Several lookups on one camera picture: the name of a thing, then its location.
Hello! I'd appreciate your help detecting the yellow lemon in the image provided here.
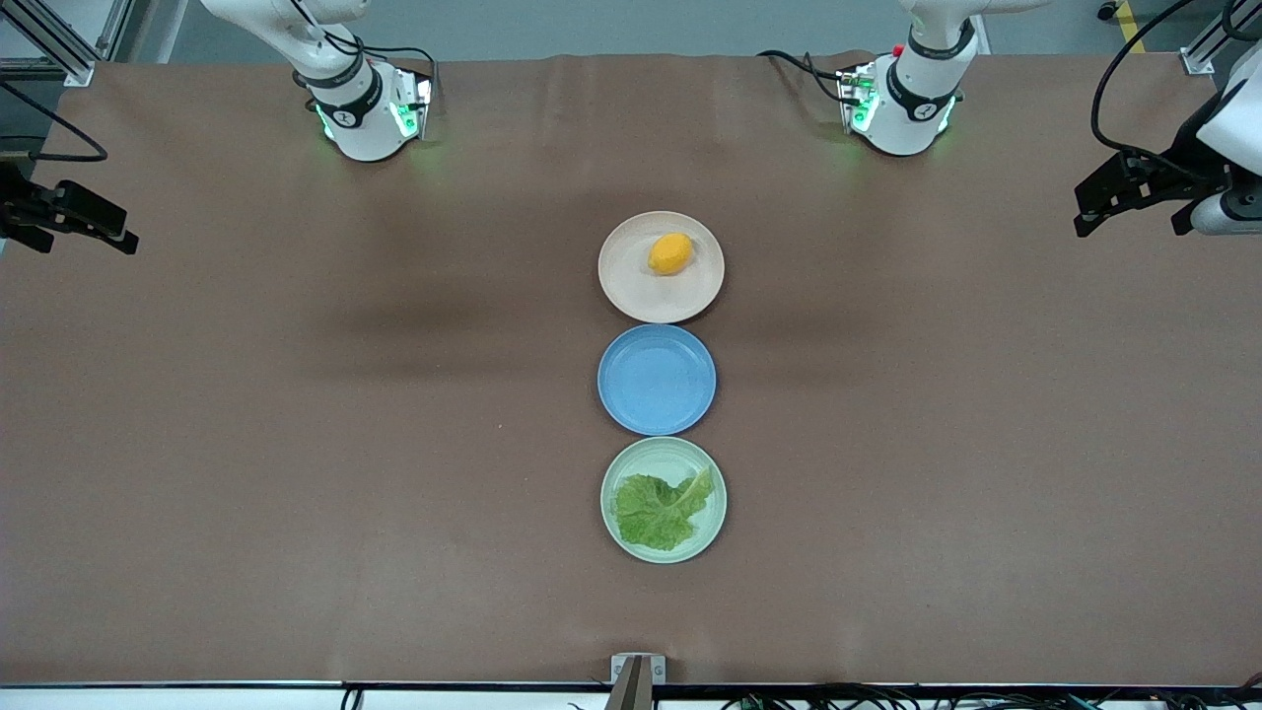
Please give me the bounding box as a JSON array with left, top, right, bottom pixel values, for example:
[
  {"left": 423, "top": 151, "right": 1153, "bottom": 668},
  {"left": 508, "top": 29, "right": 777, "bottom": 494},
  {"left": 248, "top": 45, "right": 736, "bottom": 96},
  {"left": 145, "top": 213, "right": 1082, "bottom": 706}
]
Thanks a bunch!
[{"left": 648, "top": 233, "right": 696, "bottom": 276}]

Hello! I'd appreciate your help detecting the green lettuce leaf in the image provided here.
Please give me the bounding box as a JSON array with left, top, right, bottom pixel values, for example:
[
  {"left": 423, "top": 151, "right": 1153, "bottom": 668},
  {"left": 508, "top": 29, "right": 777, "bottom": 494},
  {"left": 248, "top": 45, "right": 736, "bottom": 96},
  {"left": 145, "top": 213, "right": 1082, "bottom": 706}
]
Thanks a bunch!
[{"left": 611, "top": 465, "right": 715, "bottom": 551}]

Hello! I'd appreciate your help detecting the brown table mat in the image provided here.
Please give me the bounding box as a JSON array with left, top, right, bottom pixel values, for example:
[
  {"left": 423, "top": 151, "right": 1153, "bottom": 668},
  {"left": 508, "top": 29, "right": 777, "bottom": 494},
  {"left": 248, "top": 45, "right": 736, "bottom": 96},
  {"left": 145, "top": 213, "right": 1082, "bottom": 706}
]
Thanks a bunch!
[{"left": 0, "top": 51, "right": 1262, "bottom": 688}]

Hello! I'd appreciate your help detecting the beige round plate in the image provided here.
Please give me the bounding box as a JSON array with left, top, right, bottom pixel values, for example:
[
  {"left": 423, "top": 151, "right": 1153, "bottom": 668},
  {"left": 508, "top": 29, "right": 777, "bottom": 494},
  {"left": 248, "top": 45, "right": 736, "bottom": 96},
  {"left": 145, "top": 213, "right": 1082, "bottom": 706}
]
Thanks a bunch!
[{"left": 597, "top": 211, "right": 726, "bottom": 324}]

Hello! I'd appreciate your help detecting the blue round plate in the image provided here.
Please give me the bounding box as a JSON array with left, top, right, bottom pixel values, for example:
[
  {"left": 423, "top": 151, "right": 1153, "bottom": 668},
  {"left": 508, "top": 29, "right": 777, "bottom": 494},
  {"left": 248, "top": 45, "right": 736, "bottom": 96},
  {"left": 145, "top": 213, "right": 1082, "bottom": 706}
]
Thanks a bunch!
[{"left": 596, "top": 324, "right": 718, "bottom": 437}]

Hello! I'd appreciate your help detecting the light green round plate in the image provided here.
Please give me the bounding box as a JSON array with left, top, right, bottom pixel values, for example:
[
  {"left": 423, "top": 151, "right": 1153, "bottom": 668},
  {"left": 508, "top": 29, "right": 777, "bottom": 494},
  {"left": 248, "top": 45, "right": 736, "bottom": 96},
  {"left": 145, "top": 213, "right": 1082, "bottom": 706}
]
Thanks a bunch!
[{"left": 600, "top": 437, "right": 728, "bottom": 564}]

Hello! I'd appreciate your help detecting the aluminium frame profile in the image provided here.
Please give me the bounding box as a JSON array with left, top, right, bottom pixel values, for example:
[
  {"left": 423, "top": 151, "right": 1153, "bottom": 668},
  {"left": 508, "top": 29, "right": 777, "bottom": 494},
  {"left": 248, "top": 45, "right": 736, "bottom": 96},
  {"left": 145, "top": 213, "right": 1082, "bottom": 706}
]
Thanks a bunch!
[
  {"left": 1180, "top": 0, "right": 1262, "bottom": 77},
  {"left": 0, "top": 0, "right": 135, "bottom": 88}
]

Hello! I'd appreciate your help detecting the black right arm base cable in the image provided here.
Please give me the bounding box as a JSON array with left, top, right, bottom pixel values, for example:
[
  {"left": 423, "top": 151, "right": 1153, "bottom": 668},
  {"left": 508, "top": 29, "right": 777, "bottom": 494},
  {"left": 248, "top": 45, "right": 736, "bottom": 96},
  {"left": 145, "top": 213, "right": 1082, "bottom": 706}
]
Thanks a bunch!
[{"left": 291, "top": 0, "right": 441, "bottom": 111}]

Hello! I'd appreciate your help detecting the black arm base cable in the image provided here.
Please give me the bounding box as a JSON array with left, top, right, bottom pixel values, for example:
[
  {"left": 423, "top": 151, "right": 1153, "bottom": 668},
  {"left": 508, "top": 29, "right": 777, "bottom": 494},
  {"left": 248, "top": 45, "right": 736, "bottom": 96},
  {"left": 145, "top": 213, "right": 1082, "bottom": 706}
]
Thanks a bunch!
[
  {"left": 757, "top": 49, "right": 851, "bottom": 105},
  {"left": 291, "top": 0, "right": 441, "bottom": 111}
]

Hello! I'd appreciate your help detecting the black left arm base cable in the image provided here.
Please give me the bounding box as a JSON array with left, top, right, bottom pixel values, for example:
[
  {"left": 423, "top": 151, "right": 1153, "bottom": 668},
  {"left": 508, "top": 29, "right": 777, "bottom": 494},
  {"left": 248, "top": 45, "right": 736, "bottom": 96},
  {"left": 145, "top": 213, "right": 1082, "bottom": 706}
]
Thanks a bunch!
[{"left": 757, "top": 49, "right": 851, "bottom": 105}]

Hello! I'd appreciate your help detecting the white table edge rail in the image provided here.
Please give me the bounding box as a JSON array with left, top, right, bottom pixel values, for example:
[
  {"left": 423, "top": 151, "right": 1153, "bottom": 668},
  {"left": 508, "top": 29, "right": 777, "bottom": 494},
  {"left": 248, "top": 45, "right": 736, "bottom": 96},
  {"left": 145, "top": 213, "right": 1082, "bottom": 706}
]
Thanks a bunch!
[{"left": 0, "top": 680, "right": 1262, "bottom": 710}]

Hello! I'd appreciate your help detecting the black cable bundle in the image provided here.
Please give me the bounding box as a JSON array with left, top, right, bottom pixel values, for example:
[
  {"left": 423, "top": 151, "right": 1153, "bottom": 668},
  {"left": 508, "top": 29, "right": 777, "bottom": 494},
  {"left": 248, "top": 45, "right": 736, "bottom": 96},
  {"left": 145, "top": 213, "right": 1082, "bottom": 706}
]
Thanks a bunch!
[{"left": 720, "top": 674, "right": 1262, "bottom": 710}]

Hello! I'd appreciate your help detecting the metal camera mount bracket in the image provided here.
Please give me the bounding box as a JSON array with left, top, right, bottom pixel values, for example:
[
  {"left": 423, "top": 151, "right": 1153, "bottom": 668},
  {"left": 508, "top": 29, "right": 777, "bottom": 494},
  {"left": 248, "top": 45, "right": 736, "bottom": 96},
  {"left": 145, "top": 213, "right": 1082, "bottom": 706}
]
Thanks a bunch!
[{"left": 603, "top": 654, "right": 666, "bottom": 710}]

